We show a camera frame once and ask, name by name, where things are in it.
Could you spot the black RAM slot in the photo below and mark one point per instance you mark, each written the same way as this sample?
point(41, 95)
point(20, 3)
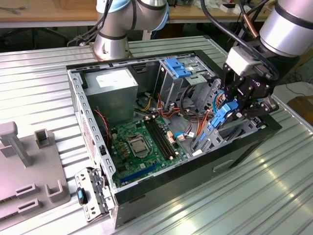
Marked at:
point(156, 137)
point(159, 137)
point(166, 137)
point(163, 137)

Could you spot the grey metal slot bracket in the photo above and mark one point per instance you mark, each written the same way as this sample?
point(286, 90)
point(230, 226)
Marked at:
point(83, 176)

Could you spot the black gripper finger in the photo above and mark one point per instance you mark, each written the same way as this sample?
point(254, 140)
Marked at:
point(261, 106)
point(232, 83)

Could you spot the grey optical drive cage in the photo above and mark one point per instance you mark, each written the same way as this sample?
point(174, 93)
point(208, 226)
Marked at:
point(170, 85)

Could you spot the grey parts rack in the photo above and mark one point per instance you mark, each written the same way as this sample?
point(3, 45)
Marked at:
point(36, 171)

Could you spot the square brown base plate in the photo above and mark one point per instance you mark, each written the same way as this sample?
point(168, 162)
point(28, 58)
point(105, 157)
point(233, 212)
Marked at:
point(91, 48)

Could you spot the long wooden desk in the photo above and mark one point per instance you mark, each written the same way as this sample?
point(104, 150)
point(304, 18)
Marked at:
point(49, 13)

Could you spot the grey power supply unit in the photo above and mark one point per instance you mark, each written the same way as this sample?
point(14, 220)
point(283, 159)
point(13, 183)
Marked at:
point(111, 102)

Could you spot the CPU socket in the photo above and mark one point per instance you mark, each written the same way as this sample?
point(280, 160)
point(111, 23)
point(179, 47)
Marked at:
point(137, 147)

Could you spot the black open PC case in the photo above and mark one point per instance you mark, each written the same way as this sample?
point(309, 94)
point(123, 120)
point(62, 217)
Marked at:
point(184, 186)

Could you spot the small white box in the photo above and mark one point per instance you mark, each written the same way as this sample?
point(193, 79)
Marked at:
point(228, 9)

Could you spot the green motherboard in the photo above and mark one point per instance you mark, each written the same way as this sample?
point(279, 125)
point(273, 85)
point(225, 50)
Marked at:
point(145, 164)

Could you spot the blue plastic drive latch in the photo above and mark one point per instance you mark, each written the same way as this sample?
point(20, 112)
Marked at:
point(176, 67)

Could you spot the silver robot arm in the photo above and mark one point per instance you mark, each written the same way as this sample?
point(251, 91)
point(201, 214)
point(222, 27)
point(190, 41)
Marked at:
point(281, 31)

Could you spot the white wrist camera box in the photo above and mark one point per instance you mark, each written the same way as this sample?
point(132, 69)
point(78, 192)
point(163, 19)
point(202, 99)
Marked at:
point(240, 60)

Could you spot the black blue latch tab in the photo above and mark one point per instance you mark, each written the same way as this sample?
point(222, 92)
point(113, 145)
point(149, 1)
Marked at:
point(81, 195)

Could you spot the grey metal disk bay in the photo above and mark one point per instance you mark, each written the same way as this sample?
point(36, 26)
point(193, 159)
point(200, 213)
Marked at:
point(215, 138)

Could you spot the brown cardboard box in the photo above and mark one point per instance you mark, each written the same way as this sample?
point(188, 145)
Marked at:
point(306, 57)
point(303, 105)

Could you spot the blue expansion slot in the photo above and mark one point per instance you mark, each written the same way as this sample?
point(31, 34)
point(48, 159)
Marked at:
point(140, 173)

